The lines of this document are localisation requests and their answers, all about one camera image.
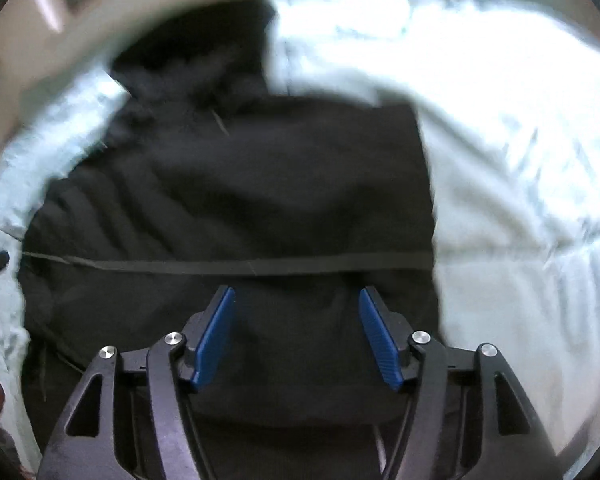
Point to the white bed sheet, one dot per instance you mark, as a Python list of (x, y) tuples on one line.
[(510, 170)]

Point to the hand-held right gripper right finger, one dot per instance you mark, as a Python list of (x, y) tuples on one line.
[(380, 342)]

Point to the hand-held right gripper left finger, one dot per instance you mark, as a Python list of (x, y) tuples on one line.
[(213, 340)]

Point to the black hooded sweatshirt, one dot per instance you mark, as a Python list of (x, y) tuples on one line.
[(260, 180)]

